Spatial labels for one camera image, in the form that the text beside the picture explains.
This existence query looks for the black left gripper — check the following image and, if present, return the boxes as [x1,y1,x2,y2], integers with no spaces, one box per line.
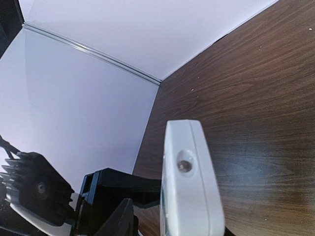
[72,168,161,236]

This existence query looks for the white remote control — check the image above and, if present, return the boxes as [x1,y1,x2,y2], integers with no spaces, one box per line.
[160,119,225,236]

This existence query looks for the left aluminium frame post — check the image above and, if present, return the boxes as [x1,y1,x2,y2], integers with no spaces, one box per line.
[22,23,162,86]

